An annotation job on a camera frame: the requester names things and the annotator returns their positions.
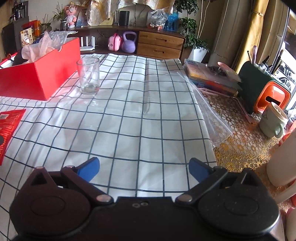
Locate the checked white tablecloth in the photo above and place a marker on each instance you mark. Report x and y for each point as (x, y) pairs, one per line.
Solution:
(144, 125)

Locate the green orange utensil holder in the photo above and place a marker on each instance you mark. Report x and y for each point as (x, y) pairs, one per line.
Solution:
(259, 88)

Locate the blue plastic bottle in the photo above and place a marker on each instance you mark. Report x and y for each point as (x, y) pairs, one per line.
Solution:
(172, 22)

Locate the clear zip bag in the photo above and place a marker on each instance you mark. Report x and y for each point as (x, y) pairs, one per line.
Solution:
(218, 129)

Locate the pink small bag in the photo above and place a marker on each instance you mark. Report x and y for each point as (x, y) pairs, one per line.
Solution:
(114, 42)

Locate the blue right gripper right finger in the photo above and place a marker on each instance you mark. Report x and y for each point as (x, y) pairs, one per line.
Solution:
(199, 170)

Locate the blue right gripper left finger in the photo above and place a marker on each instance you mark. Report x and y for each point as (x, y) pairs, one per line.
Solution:
(89, 169)

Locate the black mini fridge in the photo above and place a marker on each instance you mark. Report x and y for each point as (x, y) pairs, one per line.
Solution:
(11, 35)

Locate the floral draped sheet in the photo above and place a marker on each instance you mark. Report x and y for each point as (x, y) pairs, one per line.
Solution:
(99, 11)

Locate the pink doll figure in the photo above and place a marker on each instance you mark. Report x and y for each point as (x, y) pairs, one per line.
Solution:
(70, 15)

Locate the clear bubble wrap bag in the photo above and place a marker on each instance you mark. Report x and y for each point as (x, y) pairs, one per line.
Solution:
(59, 37)

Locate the white wifi router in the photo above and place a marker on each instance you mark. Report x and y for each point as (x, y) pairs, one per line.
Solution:
(87, 43)

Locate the purple kettlebell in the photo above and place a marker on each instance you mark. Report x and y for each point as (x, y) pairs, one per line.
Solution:
(128, 46)

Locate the printed snack box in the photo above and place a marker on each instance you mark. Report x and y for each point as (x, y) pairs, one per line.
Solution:
(26, 37)

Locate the white thermos jug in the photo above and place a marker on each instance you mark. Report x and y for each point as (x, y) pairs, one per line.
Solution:
(281, 168)

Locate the red foil packet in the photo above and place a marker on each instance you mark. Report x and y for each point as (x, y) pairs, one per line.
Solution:
(8, 123)

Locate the tall potted plant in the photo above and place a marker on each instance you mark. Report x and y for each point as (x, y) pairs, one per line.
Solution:
(192, 26)

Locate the clear drinking glass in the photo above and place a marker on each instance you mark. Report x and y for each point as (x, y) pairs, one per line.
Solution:
(88, 71)

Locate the stack of books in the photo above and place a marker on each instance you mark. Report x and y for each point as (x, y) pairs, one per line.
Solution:
(220, 78)

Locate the pale green mug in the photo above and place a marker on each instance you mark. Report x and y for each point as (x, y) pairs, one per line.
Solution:
(273, 121)

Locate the plastic bag of snacks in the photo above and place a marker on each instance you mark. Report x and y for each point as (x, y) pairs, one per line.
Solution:
(156, 19)

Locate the yellow curtain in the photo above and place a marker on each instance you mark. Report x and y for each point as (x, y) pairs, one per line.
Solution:
(252, 35)

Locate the red cardboard box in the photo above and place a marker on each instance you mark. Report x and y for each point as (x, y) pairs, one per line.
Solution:
(41, 79)

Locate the wooden tv cabinet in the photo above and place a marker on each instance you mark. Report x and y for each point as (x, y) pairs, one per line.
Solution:
(149, 43)

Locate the black cylindrical speaker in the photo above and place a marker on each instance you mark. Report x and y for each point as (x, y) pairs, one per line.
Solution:
(124, 17)

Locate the pink mesh bath pouf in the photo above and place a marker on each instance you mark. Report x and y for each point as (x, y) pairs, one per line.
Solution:
(36, 51)

